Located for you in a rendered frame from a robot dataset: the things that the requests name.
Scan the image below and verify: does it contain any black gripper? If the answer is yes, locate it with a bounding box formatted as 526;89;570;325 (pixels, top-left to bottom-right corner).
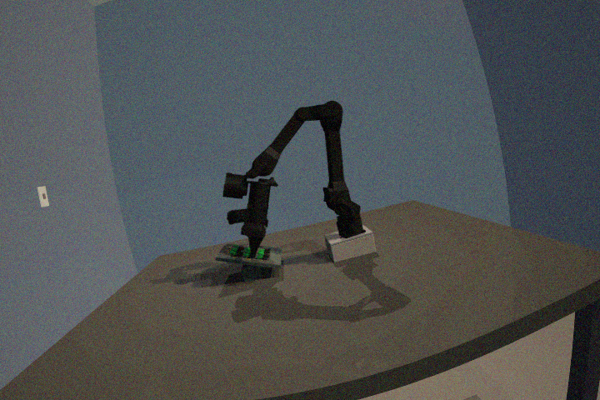
241;199;268;255

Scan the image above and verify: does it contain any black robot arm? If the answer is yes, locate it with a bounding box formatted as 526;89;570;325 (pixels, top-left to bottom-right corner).
223;101;366;238

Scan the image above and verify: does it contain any dark grey switch panel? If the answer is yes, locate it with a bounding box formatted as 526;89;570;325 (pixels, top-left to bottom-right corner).
215;242;282;282

